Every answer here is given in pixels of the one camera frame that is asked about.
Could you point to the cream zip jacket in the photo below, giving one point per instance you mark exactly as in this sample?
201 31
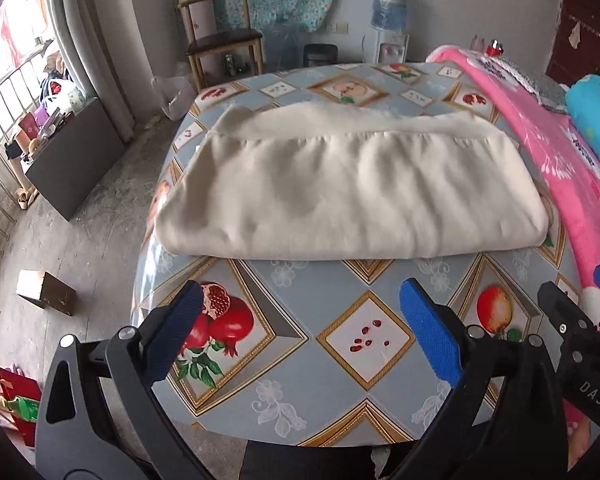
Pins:
340 195

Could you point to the pink blanket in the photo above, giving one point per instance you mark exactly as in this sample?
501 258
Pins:
555 160

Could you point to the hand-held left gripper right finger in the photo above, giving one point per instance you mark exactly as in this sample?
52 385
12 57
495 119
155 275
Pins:
430 332

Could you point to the wooden chair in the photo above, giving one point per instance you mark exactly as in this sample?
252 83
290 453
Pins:
225 40

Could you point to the dark red door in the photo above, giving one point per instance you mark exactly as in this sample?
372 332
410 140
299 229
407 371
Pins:
580 25

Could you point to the pair of tan slippers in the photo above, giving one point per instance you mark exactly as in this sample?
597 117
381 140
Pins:
25 199

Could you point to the white water dispenser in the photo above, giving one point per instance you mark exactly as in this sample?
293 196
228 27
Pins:
387 50

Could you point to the small glass jar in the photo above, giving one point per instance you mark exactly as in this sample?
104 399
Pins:
477 43

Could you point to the clear plastic bag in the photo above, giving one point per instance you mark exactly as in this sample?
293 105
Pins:
175 95

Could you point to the red gift box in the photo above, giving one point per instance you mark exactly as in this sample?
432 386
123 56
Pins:
27 126

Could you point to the grey curtain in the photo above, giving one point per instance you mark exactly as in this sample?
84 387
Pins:
105 35

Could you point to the small wooden box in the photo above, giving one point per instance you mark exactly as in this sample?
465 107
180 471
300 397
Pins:
45 292

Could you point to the purple box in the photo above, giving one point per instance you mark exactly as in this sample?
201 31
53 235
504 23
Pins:
43 116

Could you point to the green packet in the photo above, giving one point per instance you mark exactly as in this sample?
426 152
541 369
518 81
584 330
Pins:
22 407

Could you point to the red paper bag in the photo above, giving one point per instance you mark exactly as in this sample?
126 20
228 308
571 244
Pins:
10 380

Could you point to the blue dotted pillow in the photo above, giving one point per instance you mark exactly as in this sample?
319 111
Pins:
595 115

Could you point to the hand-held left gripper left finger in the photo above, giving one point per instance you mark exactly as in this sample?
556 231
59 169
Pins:
180 325

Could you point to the blue water bottle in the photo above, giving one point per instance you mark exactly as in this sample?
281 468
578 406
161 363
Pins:
390 5

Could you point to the white wall socket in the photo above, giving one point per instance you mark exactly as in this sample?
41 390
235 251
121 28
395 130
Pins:
338 26

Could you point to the grey knit cloth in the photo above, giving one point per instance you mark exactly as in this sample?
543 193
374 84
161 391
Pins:
545 85

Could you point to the barred window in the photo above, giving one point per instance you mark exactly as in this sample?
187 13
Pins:
0 110

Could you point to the translucent blue plastic bag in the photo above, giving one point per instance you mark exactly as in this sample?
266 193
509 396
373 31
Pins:
285 45

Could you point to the black waste bin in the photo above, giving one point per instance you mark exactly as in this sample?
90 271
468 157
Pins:
320 55

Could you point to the dark cabinet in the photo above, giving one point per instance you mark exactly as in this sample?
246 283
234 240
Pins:
75 160

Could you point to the fruit print tablecloth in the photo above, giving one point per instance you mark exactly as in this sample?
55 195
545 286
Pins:
330 285

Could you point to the white plastic bag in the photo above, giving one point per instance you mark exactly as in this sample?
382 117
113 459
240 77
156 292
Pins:
62 94

